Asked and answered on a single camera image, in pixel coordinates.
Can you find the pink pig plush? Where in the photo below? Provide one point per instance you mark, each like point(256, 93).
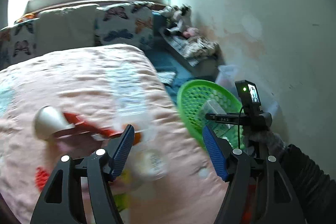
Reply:
point(190, 32)

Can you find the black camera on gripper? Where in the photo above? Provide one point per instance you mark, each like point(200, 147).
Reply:
point(250, 100)

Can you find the right butterfly pillow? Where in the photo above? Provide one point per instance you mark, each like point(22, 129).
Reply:
point(126, 23)

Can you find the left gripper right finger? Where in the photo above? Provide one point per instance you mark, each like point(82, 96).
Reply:
point(258, 191)

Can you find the green plastic mesh basket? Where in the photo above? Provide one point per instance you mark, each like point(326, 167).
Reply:
point(191, 97)

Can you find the left butterfly pillow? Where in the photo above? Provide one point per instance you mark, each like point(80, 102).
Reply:
point(18, 43)

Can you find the pink blanket on table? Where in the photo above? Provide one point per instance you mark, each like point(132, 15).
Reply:
point(85, 81)

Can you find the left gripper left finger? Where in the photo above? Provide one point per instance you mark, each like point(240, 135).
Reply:
point(61, 199)

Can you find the red snack wrapper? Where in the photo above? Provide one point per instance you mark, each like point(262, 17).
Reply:
point(82, 131)

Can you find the gloved right hand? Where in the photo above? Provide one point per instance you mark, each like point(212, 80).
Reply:
point(275, 145)

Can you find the clear plastic storage bin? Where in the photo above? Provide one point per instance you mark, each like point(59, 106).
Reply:
point(229, 74)

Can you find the white paper cup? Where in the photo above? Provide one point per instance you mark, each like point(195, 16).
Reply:
point(48, 121)

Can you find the butterfly pillow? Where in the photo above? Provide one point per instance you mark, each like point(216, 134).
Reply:
point(126, 23)
point(18, 43)

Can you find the white middle cushion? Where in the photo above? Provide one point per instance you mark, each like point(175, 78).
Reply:
point(65, 28)

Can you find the red foam fruit net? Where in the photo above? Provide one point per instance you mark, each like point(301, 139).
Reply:
point(41, 178)

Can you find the clear plastic jar yellow label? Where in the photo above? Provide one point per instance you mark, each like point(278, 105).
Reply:
point(145, 161)

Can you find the black white cow plush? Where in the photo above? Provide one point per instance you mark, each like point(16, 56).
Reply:
point(182, 18)

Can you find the crumpled patterned cloth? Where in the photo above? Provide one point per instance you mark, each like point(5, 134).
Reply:
point(199, 46)

